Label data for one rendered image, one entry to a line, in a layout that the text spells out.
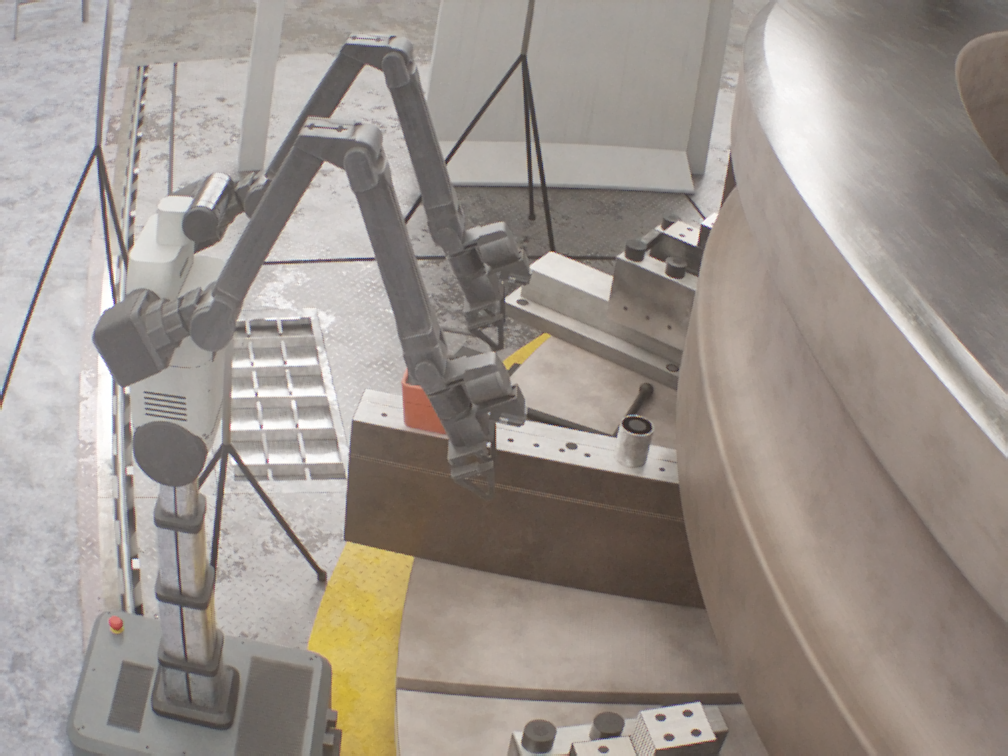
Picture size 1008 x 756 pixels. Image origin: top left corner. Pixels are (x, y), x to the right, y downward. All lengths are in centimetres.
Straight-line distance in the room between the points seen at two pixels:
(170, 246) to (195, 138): 407
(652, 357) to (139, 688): 206
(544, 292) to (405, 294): 238
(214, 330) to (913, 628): 125
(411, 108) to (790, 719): 129
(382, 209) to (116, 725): 154
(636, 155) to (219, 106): 209
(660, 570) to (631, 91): 320
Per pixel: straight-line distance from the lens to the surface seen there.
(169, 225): 242
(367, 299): 517
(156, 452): 260
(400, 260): 213
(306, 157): 206
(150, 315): 227
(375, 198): 209
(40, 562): 397
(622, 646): 342
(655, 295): 423
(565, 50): 609
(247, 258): 216
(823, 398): 257
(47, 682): 360
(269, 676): 328
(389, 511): 350
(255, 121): 603
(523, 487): 338
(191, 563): 284
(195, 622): 294
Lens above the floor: 264
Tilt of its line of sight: 34 degrees down
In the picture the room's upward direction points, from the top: 9 degrees clockwise
